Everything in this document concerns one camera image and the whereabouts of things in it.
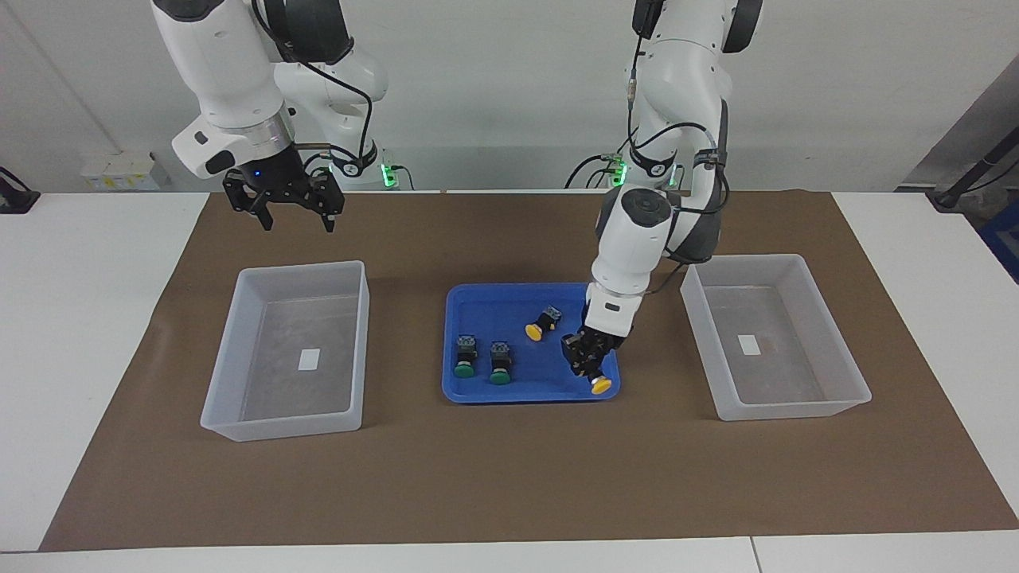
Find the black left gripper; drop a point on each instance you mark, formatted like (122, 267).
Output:
(593, 346)

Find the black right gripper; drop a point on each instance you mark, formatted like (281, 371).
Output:
(279, 179)

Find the yellow push button switch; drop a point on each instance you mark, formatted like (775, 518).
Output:
(602, 386)
(544, 322)

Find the green push button switch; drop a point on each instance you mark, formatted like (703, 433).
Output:
(465, 356)
(500, 362)

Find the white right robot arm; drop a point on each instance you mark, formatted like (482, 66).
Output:
(223, 72)

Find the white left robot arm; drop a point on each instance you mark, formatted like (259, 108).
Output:
(637, 239)

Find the small white boxes stack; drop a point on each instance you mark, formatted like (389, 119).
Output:
(123, 171)

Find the blue plastic tray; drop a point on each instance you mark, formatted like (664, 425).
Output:
(525, 374)

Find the brown table mat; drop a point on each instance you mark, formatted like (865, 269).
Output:
(509, 477)

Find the white paper label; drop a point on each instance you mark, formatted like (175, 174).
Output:
(748, 344)
(309, 360)

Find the translucent white plastic box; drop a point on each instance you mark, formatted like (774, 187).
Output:
(271, 398)
(796, 382)

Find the blue crate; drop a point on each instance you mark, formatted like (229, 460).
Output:
(1005, 239)

